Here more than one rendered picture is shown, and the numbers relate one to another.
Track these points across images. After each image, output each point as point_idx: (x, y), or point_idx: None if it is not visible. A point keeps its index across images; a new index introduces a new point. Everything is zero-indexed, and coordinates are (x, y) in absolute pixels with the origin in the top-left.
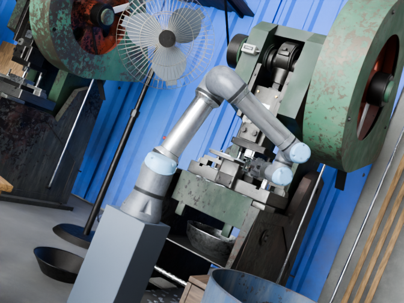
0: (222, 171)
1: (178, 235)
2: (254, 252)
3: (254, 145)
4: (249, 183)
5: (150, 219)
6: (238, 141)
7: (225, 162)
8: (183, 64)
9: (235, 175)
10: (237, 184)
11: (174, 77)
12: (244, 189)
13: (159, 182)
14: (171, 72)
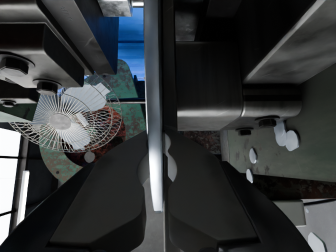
0: (220, 128)
1: None
2: None
3: (69, 26)
4: (277, 41)
5: None
6: (99, 64)
7: (185, 129)
8: (73, 89)
9: (232, 113)
10: (278, 78)
11: (95, 89)
12: (320, 50)
13: None
14: (92, 94)
